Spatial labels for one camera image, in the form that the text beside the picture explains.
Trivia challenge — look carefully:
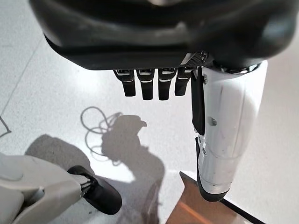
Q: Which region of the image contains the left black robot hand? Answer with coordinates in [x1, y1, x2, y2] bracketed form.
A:
[29, 0, 299, 202]

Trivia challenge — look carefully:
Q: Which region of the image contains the brown translucent stool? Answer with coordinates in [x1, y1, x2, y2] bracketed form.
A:
[165, 171, 266, 224]

